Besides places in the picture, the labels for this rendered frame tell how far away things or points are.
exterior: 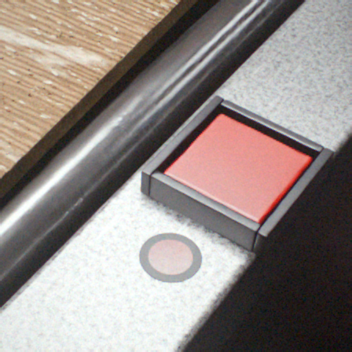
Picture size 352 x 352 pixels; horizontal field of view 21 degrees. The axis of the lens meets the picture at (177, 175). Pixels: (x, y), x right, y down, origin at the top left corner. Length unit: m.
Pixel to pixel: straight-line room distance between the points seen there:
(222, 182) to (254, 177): 0.02
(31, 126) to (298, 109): 0.16
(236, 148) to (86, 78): 0.09
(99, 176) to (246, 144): 0.08
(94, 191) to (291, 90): 0.14
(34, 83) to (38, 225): 0.09
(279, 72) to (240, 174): 0.11
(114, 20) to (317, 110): 0.13
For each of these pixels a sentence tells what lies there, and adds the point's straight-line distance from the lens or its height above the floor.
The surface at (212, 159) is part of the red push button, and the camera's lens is 0.50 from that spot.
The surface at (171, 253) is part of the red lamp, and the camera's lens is 0.47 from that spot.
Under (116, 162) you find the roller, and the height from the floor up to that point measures 0.91.
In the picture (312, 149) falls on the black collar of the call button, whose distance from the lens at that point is 0.52.
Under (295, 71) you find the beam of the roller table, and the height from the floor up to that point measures 0.92.
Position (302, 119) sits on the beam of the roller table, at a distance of 0.55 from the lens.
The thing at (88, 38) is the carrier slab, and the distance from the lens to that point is 0.56.
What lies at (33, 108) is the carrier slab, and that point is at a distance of 0.52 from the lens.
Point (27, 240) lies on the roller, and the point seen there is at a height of 0.91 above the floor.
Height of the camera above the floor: 1.28
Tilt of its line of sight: 46 degrees down
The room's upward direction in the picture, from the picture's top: 6 degrees clockwise
